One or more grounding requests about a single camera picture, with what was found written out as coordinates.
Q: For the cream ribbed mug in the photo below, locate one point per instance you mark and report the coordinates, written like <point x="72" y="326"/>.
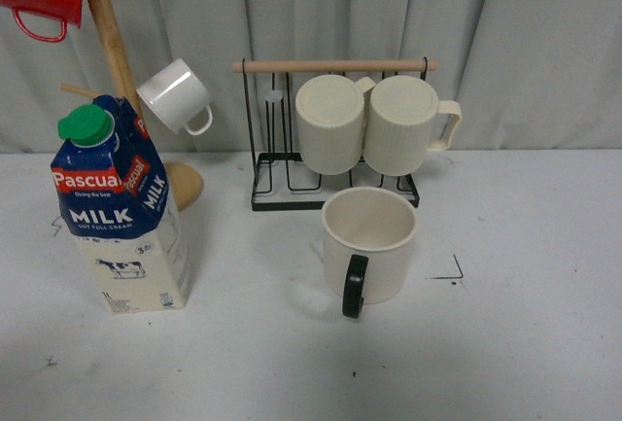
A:
<point x="330" y="118"/>
<point x="406" y="120"/>

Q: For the wooden mug tree stand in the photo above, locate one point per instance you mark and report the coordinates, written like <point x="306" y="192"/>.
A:
<point x="186" y="182"/>

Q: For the left cream ribbed mug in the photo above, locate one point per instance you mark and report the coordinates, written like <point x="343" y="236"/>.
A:
<point x="330" y="118"/>

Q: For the grey backdrop curtain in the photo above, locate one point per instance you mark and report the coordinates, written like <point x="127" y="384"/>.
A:
<point x="529" y="74"/>

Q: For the black wire cup rack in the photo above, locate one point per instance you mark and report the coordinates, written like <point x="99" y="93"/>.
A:
<point x="281" y="180"/>

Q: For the cream mug black handle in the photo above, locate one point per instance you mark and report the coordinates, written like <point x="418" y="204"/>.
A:
<point x="368" y="239"/>

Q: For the white enamel mug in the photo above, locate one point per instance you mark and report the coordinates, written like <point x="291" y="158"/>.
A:
<point x="178" y="99"/>

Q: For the blue white milk carton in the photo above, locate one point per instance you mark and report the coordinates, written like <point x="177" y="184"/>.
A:
<point x="115" y="197"/>

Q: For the right cream ribbed mug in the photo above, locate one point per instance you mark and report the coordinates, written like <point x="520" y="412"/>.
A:
<point x="406" y="120"/>

